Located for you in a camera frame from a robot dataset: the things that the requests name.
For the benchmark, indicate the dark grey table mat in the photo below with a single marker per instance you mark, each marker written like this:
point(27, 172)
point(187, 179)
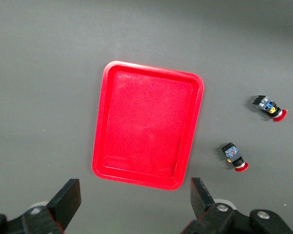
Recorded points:
point(39, 73)

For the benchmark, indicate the red plastic tray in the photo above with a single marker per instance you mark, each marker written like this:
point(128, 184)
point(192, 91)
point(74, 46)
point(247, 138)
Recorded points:
point(146, 122)

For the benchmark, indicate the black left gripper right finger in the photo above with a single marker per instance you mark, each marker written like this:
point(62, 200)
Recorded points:
point(202, 204)

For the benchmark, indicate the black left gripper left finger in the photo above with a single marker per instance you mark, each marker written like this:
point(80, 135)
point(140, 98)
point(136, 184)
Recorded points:
point(63, 202)

